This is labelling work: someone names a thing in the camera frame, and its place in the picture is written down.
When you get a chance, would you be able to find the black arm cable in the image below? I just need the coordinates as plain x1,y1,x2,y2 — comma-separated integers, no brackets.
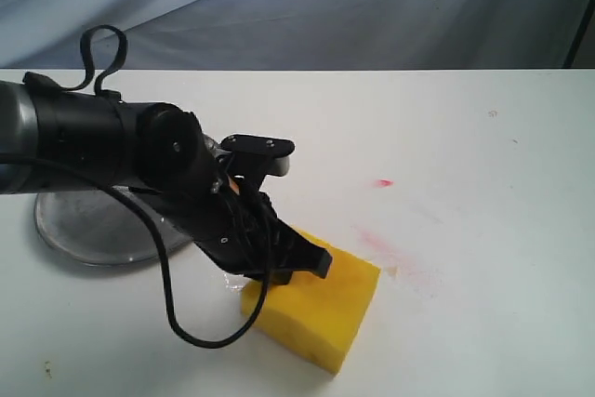
0,24,280,350

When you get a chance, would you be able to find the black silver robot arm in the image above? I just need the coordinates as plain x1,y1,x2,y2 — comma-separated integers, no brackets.
1,73,332,285

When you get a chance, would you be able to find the round steel plate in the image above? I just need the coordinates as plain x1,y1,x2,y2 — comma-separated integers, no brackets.
33,136,224,267

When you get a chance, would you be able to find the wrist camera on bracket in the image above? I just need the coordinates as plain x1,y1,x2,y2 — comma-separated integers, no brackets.
220,134,296,187

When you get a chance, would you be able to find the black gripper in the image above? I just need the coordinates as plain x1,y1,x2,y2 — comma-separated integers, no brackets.
157,182,333,285

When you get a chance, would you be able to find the white backdrop cloth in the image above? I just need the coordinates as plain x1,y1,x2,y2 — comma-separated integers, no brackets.
1,0,588,70

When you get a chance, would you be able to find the yellow sponge block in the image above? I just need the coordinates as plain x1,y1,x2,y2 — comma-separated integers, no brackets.
253,231,380,375

